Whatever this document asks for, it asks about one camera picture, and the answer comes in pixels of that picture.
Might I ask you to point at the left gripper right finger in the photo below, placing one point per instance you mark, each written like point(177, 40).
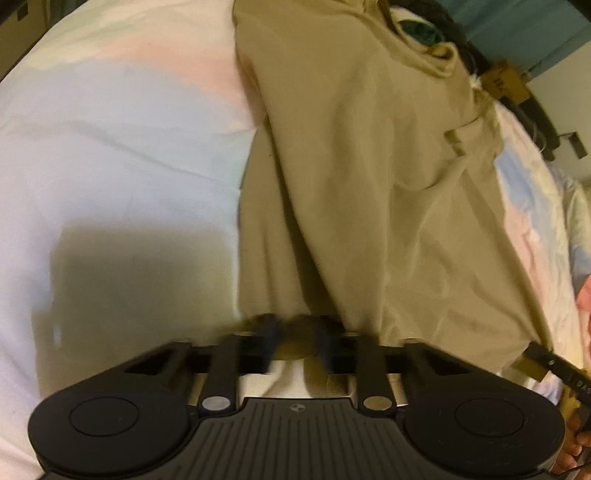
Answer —
point(360, 358)

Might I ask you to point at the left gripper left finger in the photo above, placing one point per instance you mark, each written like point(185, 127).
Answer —
point(239, 354)

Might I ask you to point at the tan hooded sweatshirt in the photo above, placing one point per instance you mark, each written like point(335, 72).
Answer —
point(371, 191)

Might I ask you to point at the pile of mixed clothes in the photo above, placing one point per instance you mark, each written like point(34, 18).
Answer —
point(430, 23)

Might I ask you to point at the person's right hand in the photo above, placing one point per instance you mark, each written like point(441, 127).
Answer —
point(576, 439)

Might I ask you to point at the pastel bed duvet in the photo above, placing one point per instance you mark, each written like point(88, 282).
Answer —
point(124, 136)

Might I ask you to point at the yellow paper bag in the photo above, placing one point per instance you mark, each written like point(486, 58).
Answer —
point(503, 80)

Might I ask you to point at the large blue curtain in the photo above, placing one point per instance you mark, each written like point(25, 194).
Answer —
point(533, 35)

